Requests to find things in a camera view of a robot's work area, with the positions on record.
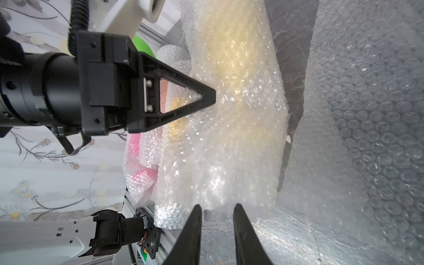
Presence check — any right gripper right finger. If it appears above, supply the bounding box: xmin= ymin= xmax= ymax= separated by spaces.
xmin=233 ymin=203 xmax=272 ymax=265

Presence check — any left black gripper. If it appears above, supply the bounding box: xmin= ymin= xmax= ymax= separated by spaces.
xmin=77 ymin=31 xmax=216 ymax=136

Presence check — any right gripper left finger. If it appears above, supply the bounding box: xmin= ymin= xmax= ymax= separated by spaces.
xmin=163 ymin=204 xmax=202 ymax=265

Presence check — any green plastic wine glass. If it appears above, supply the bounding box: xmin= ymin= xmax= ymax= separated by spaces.
xmin=133 ymin=35 xmax=156 ymax=58

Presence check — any yellow glass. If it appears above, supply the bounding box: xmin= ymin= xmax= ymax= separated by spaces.
xmin=153 ymin=1 xmax=288 ymax=216

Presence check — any clear bubble wrap sheet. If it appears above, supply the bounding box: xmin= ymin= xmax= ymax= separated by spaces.
xmin=198 ymin=0 xmax=424 ymax=265

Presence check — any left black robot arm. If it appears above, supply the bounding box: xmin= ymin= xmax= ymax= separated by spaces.
xmin=1 ymin=1 xmax=216 ymax=262

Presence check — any amber glass in bubble wrap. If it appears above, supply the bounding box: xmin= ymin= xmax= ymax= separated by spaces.
xmin=152 ymin=45 xmax=202 ymax=165

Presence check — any pink glass in bubble wrap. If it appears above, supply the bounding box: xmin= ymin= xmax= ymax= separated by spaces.
xmin=123 ymin=130 xmax=161 ymax=208

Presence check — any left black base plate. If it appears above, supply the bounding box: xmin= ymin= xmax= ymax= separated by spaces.
xmin=135 ymin=208 xmax=161 ymax=260

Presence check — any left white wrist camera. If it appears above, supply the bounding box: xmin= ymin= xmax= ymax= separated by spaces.
xmin=89 ymin=0 xmax=165 ymax=39

